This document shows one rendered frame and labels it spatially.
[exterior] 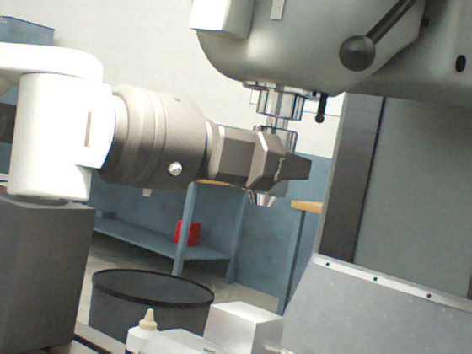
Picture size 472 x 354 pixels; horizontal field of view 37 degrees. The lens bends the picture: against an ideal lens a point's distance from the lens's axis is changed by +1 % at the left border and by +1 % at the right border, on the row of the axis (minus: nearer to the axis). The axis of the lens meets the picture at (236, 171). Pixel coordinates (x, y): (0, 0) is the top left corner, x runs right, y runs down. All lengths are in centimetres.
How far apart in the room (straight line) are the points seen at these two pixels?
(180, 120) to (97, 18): 728
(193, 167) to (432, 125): 51
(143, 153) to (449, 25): 35
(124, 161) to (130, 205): 650
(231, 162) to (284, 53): 11
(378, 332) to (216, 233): 531
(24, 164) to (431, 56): 42
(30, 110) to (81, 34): 747
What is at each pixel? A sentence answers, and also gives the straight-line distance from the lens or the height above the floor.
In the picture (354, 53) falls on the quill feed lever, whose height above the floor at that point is 134.
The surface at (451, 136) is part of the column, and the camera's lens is 104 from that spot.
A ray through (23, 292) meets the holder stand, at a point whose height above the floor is 102.
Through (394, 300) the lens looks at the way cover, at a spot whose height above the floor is 106.
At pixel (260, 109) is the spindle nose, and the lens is 71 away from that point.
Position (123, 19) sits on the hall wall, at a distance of 756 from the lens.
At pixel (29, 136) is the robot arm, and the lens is 58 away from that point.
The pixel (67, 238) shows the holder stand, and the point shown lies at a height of 108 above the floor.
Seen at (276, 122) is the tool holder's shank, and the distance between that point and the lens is 72.
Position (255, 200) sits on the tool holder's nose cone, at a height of 119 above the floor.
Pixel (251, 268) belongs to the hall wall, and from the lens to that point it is 606.
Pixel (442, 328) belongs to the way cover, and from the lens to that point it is 102.
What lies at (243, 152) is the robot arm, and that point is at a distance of 65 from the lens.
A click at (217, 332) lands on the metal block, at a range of 74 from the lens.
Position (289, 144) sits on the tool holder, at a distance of 71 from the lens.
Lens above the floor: 126
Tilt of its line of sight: 3 degrees down
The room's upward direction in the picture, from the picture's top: 11 degrees clockwise
